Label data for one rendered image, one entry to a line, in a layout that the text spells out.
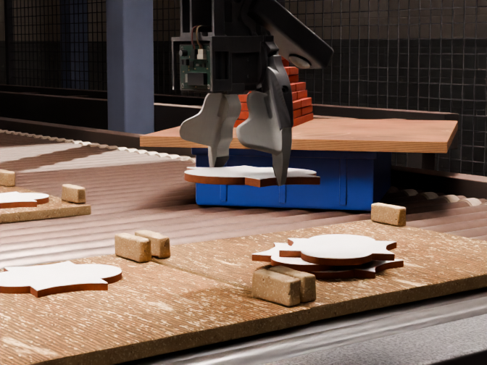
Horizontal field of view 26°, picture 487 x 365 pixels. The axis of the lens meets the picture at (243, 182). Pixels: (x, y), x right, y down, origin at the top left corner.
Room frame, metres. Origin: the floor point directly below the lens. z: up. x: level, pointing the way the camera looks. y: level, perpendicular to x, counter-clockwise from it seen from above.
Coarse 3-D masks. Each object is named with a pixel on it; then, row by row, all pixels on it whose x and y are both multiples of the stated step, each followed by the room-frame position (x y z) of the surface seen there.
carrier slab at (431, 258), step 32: (352, 224) 1.48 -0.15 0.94; (384, 224) 1.48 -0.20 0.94; (192, 256) 1.24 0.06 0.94; (224, 256) 1.24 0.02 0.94; (416, 256) 1.24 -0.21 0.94; (448, 256) 1.24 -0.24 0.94; (480, 256) 1.24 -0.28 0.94; (320, 288) 1.07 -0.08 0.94; (352, 288) 1.07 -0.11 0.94; (384, 288) 1.07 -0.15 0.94; (416, 288) 1.08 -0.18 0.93; (448, 288) 1.11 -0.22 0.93
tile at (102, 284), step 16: (0, 272) 1.11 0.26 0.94; (16, 272) 1.11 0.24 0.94; (32, 272) 1.11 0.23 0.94; (48, 272) 1.11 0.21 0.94; (64, 272) 1.11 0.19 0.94; (80, 272) 1.11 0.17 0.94; (96, 272) 1.11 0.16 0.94; (112, 272) 1.11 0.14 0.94; (0, 288) 1.05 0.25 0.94; (16, 288) 1.05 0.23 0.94; (32, 288) 1.04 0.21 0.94; (48, 288) 1.04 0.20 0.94; (64, 288) 1.05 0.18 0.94; (80, 288) 1.06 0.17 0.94; (96, 288) 1.06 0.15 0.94
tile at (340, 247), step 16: (288, 240) 1.22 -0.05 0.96; (304, 240) 1.21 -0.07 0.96; (320, 240) 1.21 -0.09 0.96; (336, 240) 1.21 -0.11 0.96; (352, 240) 1.21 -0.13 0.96; (368, 240) 1.21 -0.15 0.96; (288, 256) 1.15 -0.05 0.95; (304, 256) 1.13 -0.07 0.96; (320, 256) 1.11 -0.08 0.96; (336, 256) 1.11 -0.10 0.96; (352, 256) 1.11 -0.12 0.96; (368, 256) 1.12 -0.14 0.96; (384, 256) 1.13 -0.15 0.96
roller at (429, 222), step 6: (450, 216) 1.65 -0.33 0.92; (456, 216) 1.65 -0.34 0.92; (462, 216) 1.65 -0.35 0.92; (468, 216) 1.66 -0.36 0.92; (474, 216) 1.67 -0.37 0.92; (480, 216) 1.67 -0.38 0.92; (486, 216) 1.68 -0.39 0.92; (408, 222) 1.59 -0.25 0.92; (414, 222) 1.59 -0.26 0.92; (420, 222) 1.60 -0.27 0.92; (426, 222) 1.60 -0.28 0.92; (432, 222) 1.61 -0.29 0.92; (438, 222) 1.61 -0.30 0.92; (444, 222) 1.62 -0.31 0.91; (450, 222) 1.62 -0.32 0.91; (456, 222) 1.63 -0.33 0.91
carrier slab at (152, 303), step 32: (96, 256) 1.24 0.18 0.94; (128, 288) 1.07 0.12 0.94; (160, 288) 1.07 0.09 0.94; (192, 288) 1.07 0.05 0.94; (224, 288) 1.07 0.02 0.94; (0, 320) 0.94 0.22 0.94; (32, 320) 0.94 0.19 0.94; (64, 320) 0.94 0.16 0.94; (96, 320) 0.94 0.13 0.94; (128, 320) 0.94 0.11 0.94; (160, 320) 0.94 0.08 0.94; (192, 320) 0.94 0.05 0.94; (224, 320) 0.94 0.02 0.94; (256, 320) 0.95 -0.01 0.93; (288, 320) 0.97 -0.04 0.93; (0, 352) 0.84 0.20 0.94; (32, 352) 0.84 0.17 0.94; (64, 352) 0.84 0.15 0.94; (96, 352) 0.85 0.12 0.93; (128, 352) 0.86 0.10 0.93; (160, 352) 0.88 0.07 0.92
